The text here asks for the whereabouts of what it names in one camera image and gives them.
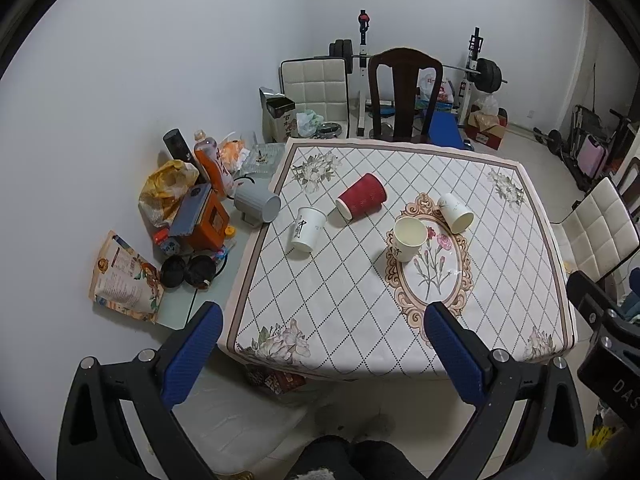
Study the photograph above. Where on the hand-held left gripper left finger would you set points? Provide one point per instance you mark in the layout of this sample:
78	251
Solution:
192	355

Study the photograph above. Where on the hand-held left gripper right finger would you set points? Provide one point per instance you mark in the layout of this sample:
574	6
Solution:
452	355

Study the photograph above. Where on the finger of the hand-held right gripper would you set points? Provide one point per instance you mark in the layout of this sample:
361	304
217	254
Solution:
590	297

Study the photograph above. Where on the cream-lined white paper cup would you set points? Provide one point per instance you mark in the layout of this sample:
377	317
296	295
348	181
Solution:
407	247

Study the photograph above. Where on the white cup with floral speckles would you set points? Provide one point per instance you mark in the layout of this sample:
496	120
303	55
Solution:
454	212

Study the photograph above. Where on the white cup with black calligraphy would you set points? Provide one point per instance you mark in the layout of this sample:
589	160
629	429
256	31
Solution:
306	232

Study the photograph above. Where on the red ribbed paper cup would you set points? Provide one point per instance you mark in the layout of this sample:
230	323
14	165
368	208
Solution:
364	196

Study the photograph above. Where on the white padded chair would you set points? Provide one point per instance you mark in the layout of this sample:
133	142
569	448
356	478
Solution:
314	87
597	230

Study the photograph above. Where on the white stool seat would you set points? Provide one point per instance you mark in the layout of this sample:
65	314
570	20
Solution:
235	420

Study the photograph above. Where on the black headphones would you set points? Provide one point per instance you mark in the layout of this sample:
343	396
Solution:
192	270

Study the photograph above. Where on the red printed packet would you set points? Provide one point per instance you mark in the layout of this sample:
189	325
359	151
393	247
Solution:
275	380

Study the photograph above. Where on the printed snack bag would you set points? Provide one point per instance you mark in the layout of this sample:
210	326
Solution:
125	280

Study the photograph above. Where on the small blue-label bottle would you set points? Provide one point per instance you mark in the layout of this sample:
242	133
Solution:
167	245

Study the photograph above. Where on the floral diamond-pattern tablecloth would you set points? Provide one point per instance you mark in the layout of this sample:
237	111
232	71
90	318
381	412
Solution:
340	300

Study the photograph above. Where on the orange box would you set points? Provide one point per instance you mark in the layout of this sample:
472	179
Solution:
212	225

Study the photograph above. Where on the pink suitcase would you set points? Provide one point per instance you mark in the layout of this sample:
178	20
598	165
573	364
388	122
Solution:
592	156

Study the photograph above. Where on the grey-blue notebook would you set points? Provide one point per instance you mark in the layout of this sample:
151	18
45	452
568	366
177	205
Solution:
192	207

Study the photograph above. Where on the grey ribbed mug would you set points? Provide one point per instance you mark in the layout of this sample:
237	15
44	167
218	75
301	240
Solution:
254	203

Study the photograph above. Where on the black dumbbell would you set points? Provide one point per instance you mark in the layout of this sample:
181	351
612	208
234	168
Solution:
550	139

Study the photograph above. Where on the yellow plastic bag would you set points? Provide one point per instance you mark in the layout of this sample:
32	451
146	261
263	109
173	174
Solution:
165	190

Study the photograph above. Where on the orange drink bottle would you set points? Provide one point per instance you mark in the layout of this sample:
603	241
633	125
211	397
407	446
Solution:
210	165

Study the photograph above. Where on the red cardboard box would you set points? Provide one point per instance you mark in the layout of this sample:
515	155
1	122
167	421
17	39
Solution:
487	132

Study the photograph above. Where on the orange snack packet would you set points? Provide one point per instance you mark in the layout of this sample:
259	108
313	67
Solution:
231	155

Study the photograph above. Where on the black thermos bottle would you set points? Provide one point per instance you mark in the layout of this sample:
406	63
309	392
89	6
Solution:
177	147

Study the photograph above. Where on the clear glass ashtray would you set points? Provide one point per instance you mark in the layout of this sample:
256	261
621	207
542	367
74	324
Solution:
262	157

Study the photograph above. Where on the blue workout bench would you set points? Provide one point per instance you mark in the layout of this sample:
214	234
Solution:
446	130

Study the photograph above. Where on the black barbell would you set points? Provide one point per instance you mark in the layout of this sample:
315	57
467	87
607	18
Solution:
487	75

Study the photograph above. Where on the brown tea box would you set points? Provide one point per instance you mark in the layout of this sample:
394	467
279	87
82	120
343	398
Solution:
280	120

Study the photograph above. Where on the pale green plastic bag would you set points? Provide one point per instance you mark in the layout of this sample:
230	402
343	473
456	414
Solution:
309	122

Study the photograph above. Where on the white and red plastic bag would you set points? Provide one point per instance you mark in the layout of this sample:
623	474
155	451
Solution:
436	87

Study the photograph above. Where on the dark wooden chair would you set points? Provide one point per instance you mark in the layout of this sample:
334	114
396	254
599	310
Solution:
402	90

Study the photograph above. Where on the white squat rack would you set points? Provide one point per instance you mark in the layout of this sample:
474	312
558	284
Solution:
361	60

